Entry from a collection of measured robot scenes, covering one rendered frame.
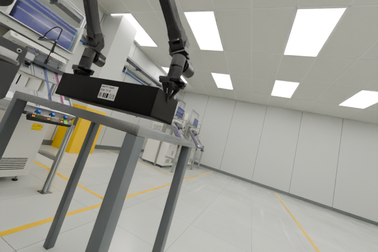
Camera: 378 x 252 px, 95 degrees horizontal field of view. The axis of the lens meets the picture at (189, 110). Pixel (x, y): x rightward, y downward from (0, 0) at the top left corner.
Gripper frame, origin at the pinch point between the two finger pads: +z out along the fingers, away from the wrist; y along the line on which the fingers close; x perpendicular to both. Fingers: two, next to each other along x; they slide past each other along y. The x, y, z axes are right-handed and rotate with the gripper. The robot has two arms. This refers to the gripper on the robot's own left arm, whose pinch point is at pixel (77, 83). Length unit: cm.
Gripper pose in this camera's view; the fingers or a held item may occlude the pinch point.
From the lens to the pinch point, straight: 111.5
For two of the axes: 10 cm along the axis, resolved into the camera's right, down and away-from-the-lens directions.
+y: -9.0, -1.9, 4.0
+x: -3.6, -2.4, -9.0
